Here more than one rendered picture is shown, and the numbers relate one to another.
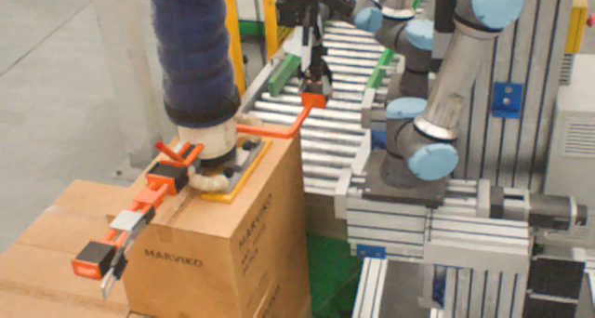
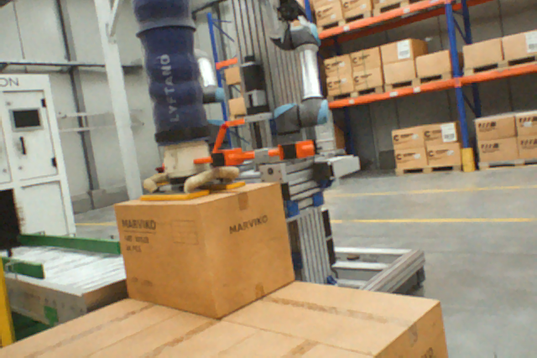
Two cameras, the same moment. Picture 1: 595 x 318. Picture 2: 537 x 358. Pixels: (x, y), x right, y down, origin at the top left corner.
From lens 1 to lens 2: 2.37 m
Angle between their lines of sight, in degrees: 70
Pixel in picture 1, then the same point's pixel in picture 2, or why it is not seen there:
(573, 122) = not seen: hidden behind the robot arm
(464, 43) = (312, 53)
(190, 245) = (258, 202)
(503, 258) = (353, 162)
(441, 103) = (315, 82)
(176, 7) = (187, 47)
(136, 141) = not seen: outside the picture
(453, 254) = (341, 166)
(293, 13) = (294, 10)
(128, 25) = not seen: outside the picture
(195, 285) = (264, 245)
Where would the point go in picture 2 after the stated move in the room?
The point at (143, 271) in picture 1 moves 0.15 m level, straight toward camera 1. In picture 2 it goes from (228, 255) to (271, 249)
